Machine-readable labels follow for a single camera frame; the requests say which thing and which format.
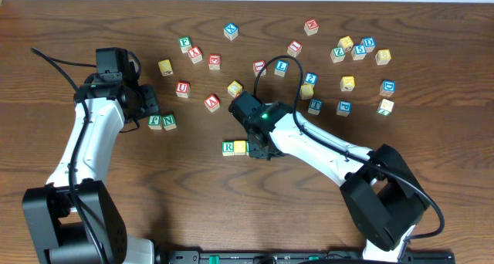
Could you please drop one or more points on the green N block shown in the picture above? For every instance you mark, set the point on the green N block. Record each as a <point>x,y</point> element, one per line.
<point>169,122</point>

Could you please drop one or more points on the blue X block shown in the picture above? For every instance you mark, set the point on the blue X block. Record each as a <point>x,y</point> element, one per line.
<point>231,31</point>

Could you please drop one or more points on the red E block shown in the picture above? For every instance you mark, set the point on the red E block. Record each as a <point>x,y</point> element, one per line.
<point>214,62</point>

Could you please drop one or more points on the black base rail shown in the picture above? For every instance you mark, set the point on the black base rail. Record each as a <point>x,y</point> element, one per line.
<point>352,257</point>

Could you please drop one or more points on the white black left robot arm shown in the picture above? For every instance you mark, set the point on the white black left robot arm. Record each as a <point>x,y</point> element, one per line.
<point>72,218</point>

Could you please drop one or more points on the blue T block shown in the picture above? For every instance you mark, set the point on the blue T block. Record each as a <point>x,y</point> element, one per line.
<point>315,106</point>

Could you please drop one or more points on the green Z block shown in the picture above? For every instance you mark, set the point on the green Z block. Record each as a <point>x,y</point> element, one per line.
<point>337,54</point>

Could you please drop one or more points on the blue P block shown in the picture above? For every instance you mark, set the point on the blue P block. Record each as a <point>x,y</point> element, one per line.
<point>344,108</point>

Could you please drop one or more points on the red A block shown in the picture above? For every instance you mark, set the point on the red A block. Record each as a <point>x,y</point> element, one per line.
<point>212,103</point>

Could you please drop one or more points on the blue d block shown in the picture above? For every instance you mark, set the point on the blue d block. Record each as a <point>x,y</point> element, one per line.
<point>368,43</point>
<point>387,88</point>

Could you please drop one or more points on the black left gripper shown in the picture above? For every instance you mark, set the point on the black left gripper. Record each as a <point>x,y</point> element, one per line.
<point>150,102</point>

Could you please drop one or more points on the red X block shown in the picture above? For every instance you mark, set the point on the red X block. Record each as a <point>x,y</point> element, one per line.
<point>195,55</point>

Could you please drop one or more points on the red I block upper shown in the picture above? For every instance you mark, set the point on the red I block upper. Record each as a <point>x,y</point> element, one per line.
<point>294,48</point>

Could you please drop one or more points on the blue D block lower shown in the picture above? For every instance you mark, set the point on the blue D block lower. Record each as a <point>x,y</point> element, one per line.
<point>387,88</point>

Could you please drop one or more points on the yellow block far left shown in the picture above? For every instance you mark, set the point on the yellow block far left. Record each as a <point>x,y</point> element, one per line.
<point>165,67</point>

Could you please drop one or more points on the blue L block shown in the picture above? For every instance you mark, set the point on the blue L block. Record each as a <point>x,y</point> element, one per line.
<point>281,68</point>

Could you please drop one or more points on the green 7 block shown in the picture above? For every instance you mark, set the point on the green 7 block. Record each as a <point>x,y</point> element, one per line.
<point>385,107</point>

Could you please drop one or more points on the yellow 8 block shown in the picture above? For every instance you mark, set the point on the yellow 8 block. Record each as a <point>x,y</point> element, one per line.
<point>383,57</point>

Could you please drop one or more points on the red U block left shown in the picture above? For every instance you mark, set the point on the red U block left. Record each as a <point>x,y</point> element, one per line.
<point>183,89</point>

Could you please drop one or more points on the green F block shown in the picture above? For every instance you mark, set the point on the green F block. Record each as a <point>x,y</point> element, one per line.
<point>185,44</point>

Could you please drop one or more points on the red I block lower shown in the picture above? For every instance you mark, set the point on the red I block lower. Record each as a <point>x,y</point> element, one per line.
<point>258,68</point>

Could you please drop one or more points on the red H block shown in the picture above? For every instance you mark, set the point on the red H block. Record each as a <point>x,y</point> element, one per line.
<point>311,27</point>

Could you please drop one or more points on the green J block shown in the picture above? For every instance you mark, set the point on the green J block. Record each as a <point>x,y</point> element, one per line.
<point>154,122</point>

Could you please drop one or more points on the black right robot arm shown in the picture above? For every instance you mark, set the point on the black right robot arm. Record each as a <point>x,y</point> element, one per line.
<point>383,197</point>

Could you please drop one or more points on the yellow K block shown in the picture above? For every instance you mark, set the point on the yellow K block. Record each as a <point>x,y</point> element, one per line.
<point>347,83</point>

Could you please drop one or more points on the yellow monkey block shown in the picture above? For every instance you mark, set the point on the yellow monkey block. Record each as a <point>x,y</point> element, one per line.
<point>346,43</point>

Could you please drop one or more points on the green R block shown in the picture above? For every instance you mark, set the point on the green R block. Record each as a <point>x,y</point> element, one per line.
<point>228,148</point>

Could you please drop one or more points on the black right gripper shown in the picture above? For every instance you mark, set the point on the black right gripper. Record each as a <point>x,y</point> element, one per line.
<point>258,143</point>

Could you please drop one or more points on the yellow o block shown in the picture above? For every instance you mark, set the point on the yellow o block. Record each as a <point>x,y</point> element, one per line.
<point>240,147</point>
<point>234,89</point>

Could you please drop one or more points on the blue D block upper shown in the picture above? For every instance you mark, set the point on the blue D block upper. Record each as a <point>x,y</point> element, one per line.
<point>368,43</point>

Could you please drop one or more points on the blue 2 block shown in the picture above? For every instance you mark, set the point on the blue 2 block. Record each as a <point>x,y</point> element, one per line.
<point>311,79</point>

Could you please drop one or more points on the red i block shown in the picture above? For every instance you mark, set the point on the red i block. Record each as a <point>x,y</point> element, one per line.
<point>294,48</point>
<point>258,68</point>

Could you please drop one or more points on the blue 5 block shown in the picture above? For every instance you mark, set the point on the blue 5 block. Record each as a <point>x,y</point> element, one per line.
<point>358,52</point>

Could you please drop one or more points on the yellow S block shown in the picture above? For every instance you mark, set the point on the yellow S block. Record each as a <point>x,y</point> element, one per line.
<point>306,92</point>

